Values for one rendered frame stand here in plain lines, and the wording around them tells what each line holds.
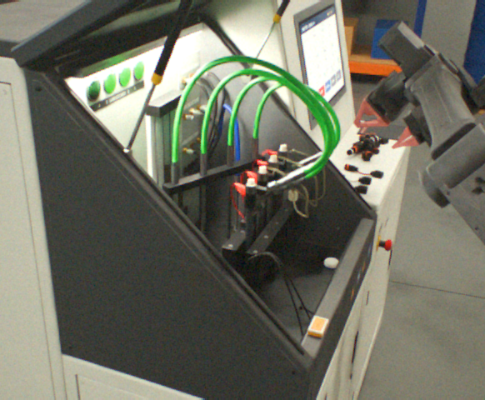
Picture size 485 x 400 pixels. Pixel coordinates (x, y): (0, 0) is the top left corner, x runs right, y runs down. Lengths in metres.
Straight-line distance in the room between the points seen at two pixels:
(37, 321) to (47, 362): 0.12
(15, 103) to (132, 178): 0.27
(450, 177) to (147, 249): 0.66
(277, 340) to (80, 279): 0.43
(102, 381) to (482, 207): 1.02
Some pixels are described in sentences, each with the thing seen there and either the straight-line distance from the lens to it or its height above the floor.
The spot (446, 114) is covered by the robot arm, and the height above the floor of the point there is 1.50.
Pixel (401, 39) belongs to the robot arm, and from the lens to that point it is 1.11.
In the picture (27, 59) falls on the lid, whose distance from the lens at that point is 1.16.
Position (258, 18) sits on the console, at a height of 1.45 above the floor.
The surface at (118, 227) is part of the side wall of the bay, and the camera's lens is 1.20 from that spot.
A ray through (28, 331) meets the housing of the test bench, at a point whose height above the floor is 0.83.
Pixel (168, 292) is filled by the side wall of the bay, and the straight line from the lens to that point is 1.22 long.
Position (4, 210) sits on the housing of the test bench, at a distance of 1.37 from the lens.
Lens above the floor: 1.75
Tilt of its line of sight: 27 degrees down
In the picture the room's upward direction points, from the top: 2 degrees clockwise
